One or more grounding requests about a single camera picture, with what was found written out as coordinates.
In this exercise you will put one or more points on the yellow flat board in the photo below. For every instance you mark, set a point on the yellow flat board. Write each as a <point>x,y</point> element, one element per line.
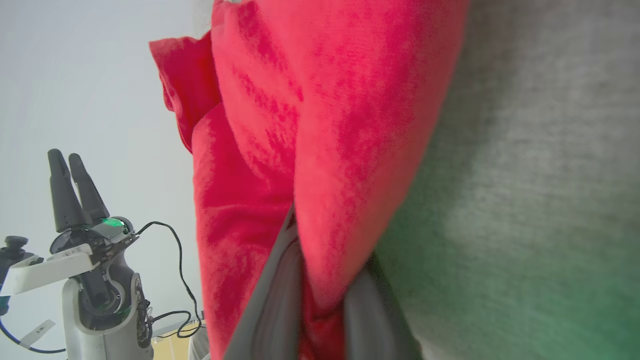
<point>172,345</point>

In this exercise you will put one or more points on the red shirt with white sleeves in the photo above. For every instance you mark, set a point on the red shirt with white sleeves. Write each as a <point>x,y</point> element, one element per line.
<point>300,150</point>

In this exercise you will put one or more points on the grey cloth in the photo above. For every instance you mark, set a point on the grey cloth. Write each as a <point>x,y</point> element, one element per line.
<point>530,190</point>

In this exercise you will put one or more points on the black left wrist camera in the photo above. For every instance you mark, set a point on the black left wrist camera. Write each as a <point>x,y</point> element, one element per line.
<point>12,255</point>

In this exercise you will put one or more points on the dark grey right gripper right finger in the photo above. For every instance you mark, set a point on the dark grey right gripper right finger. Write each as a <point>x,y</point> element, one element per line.
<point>375,315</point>

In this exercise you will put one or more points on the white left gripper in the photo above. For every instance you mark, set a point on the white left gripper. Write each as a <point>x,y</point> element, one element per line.
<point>75,255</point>

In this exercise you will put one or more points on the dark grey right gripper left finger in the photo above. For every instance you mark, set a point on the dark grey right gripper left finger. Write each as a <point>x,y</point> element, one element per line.
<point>270,305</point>

